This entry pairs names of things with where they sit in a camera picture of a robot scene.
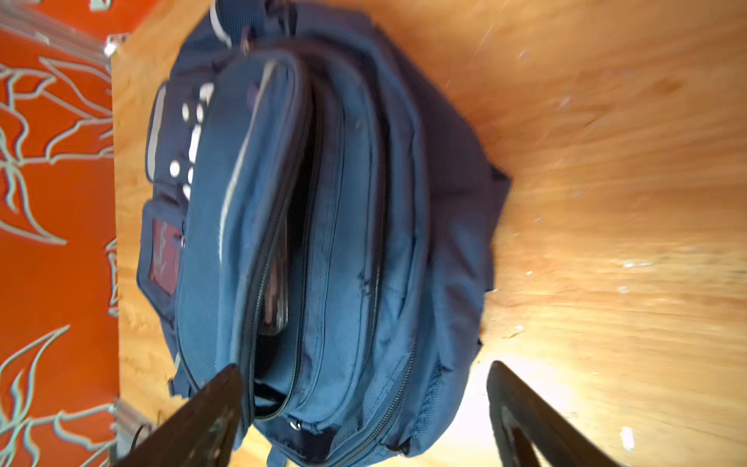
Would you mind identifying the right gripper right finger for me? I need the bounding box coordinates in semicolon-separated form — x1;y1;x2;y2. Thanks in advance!
486;361;617;466

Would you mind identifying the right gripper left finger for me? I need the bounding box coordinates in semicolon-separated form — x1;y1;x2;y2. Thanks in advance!
115;365;243;466

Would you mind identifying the navy blue student backpack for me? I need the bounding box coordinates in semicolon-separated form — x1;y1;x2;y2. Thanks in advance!
137;1;511;466

